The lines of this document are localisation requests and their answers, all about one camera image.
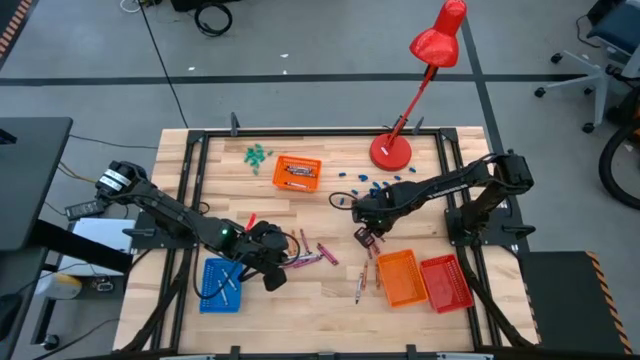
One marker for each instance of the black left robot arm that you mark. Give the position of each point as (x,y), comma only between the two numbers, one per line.
(165,210)

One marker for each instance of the purple crayon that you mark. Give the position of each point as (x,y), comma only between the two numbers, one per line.
(304,240)
(331,256)
(290,266)
(376,248)
(325,252)
(307,263)

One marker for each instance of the black power adapter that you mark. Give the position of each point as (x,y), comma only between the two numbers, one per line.
(82,210)

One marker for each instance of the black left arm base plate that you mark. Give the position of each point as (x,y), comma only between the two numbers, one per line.
(150,240)

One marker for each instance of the black equipment box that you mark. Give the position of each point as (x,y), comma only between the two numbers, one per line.
(200,4)

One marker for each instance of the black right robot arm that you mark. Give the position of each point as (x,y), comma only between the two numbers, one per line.
(450,185)

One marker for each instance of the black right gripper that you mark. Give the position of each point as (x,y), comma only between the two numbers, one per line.
(372,215)

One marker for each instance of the white box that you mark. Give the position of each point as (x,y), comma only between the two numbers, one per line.
(100,235)

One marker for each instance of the white yellow plastic object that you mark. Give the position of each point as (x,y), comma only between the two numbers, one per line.
(57,286)

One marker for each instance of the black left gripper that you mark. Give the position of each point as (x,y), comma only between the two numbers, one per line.
(270,245)

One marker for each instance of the orange plastic basket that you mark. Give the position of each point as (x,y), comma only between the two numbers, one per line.
(280,182)
(400,280)

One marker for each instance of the office chair white base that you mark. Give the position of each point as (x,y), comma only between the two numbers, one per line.
(597,80)

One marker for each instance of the black aluminium table frame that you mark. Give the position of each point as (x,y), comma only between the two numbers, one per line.
(320,132)

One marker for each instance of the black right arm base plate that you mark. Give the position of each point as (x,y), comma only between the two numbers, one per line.
(505,240)

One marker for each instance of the black desk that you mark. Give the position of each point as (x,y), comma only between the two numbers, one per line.
(30,175)

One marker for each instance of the red desk lamp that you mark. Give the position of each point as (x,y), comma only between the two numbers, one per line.
(437,45)

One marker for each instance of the black mat hazard stripe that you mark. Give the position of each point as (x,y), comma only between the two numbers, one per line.
(10,25)
(560,300)

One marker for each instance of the red plastic basket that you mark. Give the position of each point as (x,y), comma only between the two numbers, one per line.
(445,285)

